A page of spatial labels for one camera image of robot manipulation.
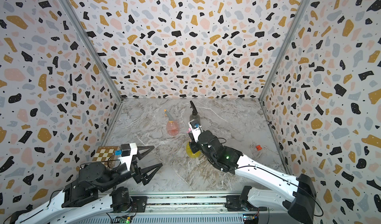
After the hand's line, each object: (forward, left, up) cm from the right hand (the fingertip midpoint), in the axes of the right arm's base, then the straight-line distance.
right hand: (191, 133), depth 71 cm
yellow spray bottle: (-10, 0, +1) cm, 10 cm away
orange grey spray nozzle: (+16, +14, -8) cm, 22 cm away
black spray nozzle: (+21, 0, -7) cm, 22 cm away
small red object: (+7, -41, -27) cm, 50 cm away
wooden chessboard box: (-2, +52, -21) cm, 56 cm away
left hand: (-15, +11, +8) cm, 20 cm away
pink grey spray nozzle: (0, 0, +2) cm, 2 cm away
